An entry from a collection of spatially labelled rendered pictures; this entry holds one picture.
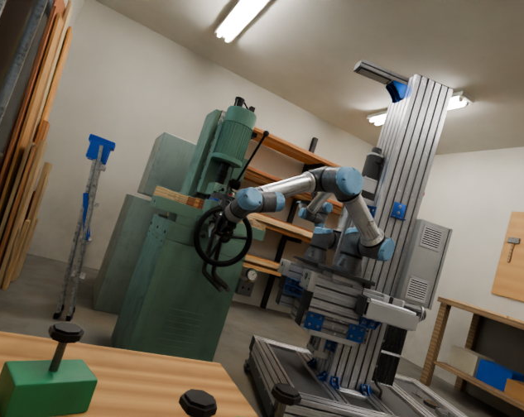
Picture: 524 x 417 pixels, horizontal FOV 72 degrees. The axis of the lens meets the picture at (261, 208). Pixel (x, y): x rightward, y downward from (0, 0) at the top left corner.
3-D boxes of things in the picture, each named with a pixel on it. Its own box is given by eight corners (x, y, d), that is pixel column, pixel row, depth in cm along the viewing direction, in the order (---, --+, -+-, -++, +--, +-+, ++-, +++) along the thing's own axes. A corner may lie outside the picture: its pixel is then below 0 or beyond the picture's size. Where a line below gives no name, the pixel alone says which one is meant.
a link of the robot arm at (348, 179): (375, 244, 185) (330, 160, 160) (401, 250, 173) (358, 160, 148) (362, 261, 181) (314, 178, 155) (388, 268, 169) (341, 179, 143)
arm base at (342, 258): (353, 275, 192) (358, 256, 193) (366, 279, 178) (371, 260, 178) (327, 266, 190) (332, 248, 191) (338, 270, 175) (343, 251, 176)
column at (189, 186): (177, 221, 212) (215, 107, 218) (170, 218, 232) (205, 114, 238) (212, 232, 221) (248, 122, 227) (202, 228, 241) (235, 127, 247)
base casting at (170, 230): (164, 238, 175) (170, 220, 176) (148, 227, 227) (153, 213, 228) (245, 261, 194) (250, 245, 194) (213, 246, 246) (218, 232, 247)
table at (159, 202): (157, 208, 164) (161, 195, 164) (148, 205, 192) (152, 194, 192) (271, 244, 189) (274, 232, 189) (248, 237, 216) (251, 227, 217)
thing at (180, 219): (175, 222, 177) (177, 214, 177) (166, 218, 196) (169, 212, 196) (246, 244, 193) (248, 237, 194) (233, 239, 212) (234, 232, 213)
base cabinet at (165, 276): (113, 384, 169) (163, 238, 175) (109, 337, 221) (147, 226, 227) (203, 393, 187) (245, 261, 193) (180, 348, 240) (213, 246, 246)
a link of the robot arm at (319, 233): (305, 242, 236) (312, 222, 237) (322, 248, 242) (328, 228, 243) (315, 245, 225) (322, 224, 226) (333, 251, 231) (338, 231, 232)
